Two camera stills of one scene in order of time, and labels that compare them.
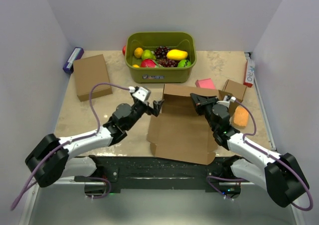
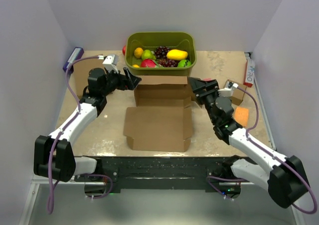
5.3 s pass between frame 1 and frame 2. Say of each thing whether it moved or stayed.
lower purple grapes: stayed
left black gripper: moved
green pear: stayed
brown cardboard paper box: moved
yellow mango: stayed
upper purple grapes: stayed
